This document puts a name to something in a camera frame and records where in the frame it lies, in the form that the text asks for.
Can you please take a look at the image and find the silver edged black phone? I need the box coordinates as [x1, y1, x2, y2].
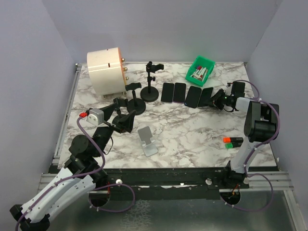
[161, 82, 175, 103]

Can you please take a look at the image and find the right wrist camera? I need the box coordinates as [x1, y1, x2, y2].
[225, 81, 245, 97]

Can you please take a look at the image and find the black mounting rail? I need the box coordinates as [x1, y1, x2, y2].
[77, 167, 251, 201]

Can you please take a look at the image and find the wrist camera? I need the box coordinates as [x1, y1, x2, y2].
[225, 81, 245, 97]
[79, 108, 104, 126]

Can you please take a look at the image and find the green capped marker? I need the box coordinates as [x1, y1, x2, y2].
[225, 142, 243, 149]

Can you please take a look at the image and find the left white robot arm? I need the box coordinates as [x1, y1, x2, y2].
[10, 103, 136, 231]

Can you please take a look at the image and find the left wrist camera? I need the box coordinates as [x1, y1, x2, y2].
[79, 108, 104, 126]

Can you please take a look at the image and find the orange capped marker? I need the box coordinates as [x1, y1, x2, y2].
[223, 137, 244, 143]

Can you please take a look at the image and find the green plastic bin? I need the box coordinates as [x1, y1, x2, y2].
[185, 56, 216, 87]

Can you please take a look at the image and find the silver phone stand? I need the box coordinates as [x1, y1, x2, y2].
[138, 126, 158, 157]

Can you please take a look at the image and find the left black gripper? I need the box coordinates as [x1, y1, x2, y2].
[93, 103, 136, 157]

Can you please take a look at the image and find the purple edged black phone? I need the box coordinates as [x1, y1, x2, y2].
[173, 82, 186, 103]

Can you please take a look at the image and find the cream cylindrical box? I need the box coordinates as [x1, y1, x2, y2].
[87, 47, 127, 97]

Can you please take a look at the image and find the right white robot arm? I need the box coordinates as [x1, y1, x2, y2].
[207, 80, 280, 188]

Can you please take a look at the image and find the black phone stand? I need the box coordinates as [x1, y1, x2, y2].
[140, 61, 164, 103]
[125, 82, 146, 116]

